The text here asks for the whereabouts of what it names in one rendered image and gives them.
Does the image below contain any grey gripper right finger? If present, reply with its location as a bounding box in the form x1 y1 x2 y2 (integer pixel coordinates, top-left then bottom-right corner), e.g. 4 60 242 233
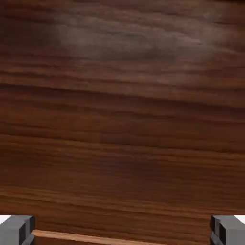
209 214 245 245

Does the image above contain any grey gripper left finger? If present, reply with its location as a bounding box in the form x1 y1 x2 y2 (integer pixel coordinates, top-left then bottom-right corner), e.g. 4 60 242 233
0 214 35 245

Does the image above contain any dark wood cabinet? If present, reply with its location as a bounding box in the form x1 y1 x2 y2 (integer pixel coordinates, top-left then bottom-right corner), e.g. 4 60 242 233
31 229 211 245

